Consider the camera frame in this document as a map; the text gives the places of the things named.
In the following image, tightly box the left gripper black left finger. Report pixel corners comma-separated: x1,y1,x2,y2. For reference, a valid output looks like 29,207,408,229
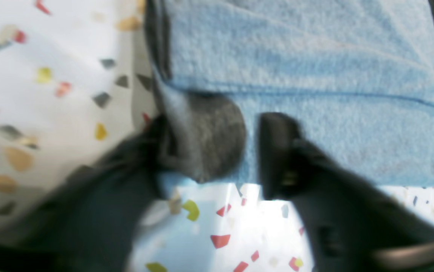
0,116,167,272

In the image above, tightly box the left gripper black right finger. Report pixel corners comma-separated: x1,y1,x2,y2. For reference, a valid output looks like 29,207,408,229
259,112,434,272

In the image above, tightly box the terrazzo patterned tablecloth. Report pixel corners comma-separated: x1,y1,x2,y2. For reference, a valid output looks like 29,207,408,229
0,0,434,272

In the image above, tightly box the grey t-shirt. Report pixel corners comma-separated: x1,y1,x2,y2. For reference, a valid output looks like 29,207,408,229
145,0,434,187

